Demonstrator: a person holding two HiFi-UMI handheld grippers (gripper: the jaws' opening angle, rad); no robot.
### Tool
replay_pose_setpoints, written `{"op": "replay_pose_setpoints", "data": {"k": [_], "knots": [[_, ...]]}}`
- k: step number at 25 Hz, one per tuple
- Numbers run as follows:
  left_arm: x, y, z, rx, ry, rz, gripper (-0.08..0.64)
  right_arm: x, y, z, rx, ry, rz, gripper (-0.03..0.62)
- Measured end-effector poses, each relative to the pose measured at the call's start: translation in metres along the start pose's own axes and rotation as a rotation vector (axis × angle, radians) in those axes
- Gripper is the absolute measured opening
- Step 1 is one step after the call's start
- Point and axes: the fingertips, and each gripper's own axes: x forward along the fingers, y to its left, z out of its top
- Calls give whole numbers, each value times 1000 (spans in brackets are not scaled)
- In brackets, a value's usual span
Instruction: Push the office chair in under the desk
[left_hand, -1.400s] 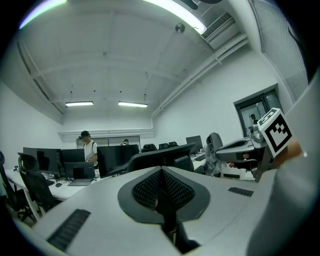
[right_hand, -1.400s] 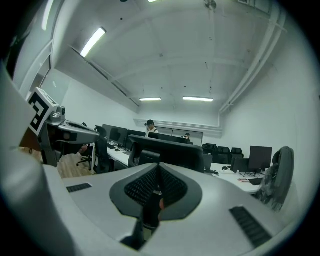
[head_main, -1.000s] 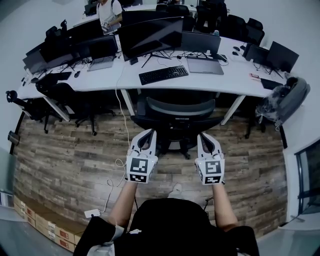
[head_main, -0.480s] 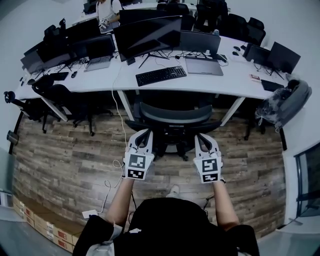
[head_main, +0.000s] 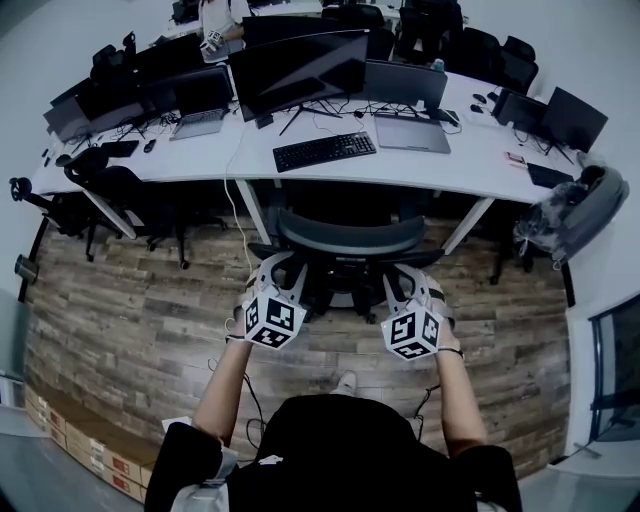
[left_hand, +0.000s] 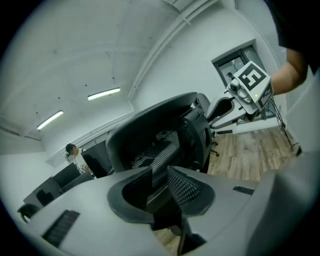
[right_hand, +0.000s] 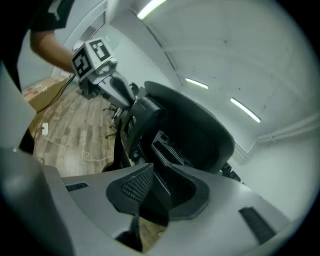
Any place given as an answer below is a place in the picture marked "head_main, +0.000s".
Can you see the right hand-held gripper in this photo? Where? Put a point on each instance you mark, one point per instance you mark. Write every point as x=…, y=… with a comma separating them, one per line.
x=405, y=332

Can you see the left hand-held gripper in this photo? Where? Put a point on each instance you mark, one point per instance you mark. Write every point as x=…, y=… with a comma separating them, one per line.
x=272, y=322

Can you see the black mesh office chair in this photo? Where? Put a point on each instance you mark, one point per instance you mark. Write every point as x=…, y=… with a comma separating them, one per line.
x=350, y=235

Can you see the person's right forearm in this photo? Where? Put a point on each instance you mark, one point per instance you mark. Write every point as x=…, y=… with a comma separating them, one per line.
x=460, y=405

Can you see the person's left forearm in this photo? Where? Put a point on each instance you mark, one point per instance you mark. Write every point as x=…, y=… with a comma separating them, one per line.
x=220, y=390

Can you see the person's right hand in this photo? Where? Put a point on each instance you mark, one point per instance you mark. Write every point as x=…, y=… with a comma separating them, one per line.
x=446, y=327

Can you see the person's left hand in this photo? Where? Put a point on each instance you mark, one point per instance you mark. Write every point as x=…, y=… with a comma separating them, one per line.
x=240, y=322

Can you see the person's right shoe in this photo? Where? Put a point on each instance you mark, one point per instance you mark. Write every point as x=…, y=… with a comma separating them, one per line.
x=347, y=382

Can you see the black full-size keyboard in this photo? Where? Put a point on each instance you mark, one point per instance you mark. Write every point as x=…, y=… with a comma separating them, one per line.
x=325, y=151

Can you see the clear plastic bag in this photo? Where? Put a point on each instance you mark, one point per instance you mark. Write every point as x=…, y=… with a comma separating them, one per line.
x=542, y=225

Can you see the closed grey laptop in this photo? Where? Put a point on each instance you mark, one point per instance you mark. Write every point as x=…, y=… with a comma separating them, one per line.
x=410, y=135

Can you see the small black box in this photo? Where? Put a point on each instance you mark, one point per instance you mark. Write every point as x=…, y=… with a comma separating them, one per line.
x=264, y=122

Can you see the red flat box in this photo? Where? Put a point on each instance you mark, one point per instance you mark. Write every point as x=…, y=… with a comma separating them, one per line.
x=515, y=159

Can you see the person's black shirt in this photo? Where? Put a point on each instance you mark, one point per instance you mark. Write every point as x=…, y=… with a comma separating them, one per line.
x=345, y=450

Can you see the open grey laptop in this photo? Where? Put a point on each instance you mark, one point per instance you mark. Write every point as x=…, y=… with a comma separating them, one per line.
x=195, y=126

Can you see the black flat device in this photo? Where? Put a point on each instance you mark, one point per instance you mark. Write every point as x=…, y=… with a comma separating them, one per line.
x=447, y=116

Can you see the small black keyboard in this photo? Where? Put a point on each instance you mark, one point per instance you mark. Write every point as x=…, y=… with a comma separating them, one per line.
x=547, y=175
x=120, y=148

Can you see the large curved black monitor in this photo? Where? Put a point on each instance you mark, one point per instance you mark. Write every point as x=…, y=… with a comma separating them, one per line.
x=300, y=75

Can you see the dark grey monitor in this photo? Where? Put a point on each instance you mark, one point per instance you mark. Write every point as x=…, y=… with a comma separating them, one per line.
x=405, y=82

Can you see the black-framed glass door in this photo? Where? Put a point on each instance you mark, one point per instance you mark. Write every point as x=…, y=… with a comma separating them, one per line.
x=620, y=370

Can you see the metal door fitting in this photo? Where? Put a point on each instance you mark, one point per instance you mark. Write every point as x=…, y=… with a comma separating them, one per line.
x=26, y=267

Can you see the stack of cardboard boxes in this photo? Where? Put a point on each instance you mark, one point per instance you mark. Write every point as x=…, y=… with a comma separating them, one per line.
x=100, y=457

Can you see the grey-screen monitor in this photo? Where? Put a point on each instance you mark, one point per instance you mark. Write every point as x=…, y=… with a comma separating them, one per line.
x=65, y=120

